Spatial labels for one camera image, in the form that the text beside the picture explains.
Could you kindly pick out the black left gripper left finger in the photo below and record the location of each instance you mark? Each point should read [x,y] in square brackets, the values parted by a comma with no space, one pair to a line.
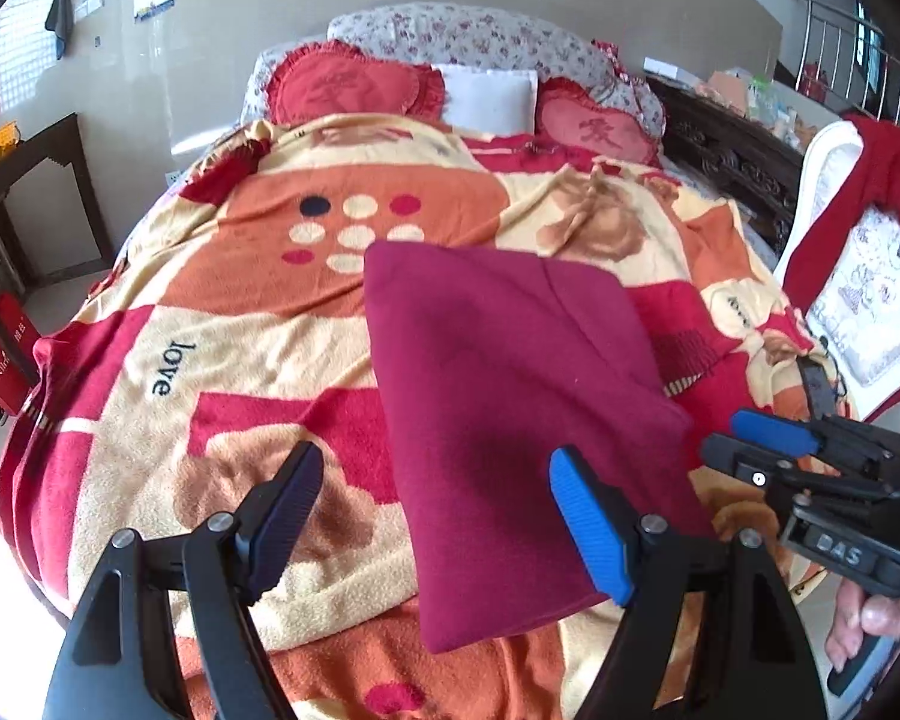
[119,657]

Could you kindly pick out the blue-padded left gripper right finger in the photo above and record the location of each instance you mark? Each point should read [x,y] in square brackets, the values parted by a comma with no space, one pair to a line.
[709,629]

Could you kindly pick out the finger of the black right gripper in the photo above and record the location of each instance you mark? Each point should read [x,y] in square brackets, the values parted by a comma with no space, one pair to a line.
[762,467]

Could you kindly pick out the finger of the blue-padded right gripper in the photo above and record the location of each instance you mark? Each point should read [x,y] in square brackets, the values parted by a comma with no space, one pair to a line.
[790,438]

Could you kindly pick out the maroon knit sweater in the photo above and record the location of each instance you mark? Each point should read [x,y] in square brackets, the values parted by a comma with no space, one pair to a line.
[488,361]

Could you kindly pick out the person's right hand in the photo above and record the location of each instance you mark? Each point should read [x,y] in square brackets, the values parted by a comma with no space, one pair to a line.
[857,615]

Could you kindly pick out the red and white garment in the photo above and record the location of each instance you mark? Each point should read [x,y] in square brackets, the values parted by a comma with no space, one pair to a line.
[841,263]

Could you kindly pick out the dark carved wooden headboard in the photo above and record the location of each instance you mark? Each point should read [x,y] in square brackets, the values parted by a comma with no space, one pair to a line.
[735,155]

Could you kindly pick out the orange red patterned blanket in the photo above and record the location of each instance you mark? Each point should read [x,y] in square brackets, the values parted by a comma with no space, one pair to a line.
[233,325]

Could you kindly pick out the small red heart cushion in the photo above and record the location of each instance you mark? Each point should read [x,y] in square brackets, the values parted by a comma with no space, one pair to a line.
[567,114]

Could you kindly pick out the dark wooden side table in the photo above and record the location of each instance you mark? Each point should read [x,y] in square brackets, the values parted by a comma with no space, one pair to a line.
[50,215]

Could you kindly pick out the white pillow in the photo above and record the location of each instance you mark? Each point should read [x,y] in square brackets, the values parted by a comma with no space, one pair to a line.
[495,102]

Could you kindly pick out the large red heart cushion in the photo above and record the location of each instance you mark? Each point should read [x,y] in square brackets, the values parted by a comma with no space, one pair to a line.
[321,79]

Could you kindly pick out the dark cloth hanging on wall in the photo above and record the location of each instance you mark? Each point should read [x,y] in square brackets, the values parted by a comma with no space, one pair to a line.
[60,22]

